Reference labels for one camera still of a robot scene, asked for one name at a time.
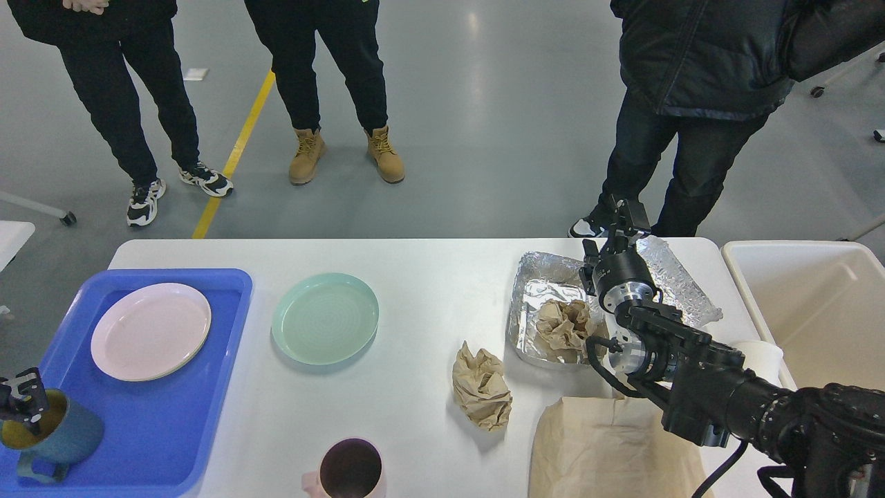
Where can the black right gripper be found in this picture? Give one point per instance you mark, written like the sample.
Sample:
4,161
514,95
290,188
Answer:
617,274

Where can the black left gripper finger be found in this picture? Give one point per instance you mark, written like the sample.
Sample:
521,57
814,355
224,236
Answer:
10,404
30,401

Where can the teal mug yellow inside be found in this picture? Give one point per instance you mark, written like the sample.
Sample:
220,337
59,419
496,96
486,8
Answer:
69,433

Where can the mint green plate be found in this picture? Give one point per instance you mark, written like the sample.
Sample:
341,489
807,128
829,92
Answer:
325,319

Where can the pink mug maroon inside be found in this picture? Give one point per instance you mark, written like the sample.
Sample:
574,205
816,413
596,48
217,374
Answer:
352,467

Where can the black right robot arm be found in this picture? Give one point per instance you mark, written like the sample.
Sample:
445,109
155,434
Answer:
822,441

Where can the crumpled aluminium foil sheet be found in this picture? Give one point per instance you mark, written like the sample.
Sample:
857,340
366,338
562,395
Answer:
678,288

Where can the aluminium foil tray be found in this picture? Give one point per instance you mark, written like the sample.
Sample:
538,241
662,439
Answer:
541,277

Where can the blue plastic tray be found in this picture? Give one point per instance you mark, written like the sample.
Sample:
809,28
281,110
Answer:
157,434

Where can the pink plate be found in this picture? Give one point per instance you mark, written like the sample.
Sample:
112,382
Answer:
151,332

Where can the white side table corner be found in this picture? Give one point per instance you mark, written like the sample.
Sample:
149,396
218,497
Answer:
14,235

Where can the person in black puffer jacket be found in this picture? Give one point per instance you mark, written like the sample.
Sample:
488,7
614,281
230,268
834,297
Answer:
708,74

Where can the white paper cup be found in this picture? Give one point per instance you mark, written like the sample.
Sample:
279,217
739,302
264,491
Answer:
761,357

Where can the crumpled brown paper ball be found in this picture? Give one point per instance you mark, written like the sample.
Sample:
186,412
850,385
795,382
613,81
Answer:
480,389

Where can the beige plastic bin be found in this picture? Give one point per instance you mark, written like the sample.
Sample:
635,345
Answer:
820,302

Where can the flat brown paper bag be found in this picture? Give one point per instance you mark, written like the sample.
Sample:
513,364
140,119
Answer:
592,447

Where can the person in black at left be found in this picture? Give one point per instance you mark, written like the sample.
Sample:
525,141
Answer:
104,43

